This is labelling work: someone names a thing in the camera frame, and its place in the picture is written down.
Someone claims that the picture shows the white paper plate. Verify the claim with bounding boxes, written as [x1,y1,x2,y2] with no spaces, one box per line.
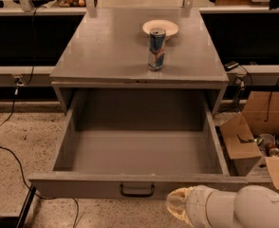
[142,20,178,40]

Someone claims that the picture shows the grey metal drawer cabinet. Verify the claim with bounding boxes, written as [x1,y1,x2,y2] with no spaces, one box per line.
[50,9,228,112]

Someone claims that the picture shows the black floor cable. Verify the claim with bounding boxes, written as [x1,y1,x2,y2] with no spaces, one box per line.
[0,3,81,228]

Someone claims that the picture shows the grey top drawer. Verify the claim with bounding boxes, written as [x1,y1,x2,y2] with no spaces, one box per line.
[29,89,246,199]

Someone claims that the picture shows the silver can in box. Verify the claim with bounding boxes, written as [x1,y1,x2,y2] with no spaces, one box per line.
[254,133,275,146]

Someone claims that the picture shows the blue silver energy drink can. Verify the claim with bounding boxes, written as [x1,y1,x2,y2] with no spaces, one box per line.
[148,28,166,71]

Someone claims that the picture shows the black metal floor stand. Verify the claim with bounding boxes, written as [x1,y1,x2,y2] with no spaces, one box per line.
[0,185,36,228]

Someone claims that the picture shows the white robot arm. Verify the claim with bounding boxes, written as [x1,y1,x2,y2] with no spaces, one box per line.
[166,185,279,228]

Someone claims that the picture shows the black drawer handle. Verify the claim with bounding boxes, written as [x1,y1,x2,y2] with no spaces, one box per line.
[120,184,155,198]

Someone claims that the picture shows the red soda can in box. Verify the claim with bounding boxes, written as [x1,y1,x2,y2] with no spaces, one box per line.
[265,142,279,157]

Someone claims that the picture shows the small black device on ledge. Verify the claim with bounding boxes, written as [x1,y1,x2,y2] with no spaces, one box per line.
[224,61,239,71]

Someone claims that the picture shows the open cardboard box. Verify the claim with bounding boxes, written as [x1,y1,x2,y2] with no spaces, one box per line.
[220,91,279,190]

